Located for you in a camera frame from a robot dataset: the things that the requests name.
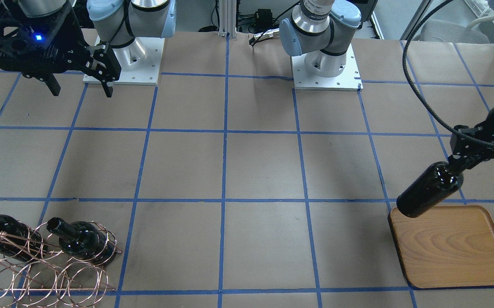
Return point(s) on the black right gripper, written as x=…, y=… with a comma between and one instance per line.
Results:
x=77, y=37

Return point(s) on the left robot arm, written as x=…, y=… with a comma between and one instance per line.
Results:
x=318, y=36

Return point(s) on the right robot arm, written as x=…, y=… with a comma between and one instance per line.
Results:
x=119, y=22

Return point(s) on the wooden tray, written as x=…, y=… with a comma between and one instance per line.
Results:
x=449, y=246

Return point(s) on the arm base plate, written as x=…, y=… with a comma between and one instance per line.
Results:
x=319, y=71
x=140, y=61

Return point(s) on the aluminium frame post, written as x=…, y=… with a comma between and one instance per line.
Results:
x=227, y=18

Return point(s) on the copper wire bottle basket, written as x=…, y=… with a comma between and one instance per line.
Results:
x=53, y=280

